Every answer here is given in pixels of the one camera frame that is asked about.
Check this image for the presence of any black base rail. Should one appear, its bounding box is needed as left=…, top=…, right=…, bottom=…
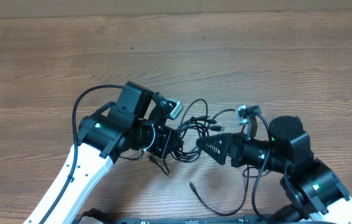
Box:
left=73, top=208, right=289, bottom=224

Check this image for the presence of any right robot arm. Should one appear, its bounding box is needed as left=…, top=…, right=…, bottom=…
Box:
left=197, top=114, right=352, bottom=223

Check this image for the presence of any black usb cable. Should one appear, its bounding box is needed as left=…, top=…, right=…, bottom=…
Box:
left=148, top=98, right=251, bottom=217

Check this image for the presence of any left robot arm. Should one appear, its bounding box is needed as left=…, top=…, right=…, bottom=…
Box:
left=26, top=82, right=183, bottom=223

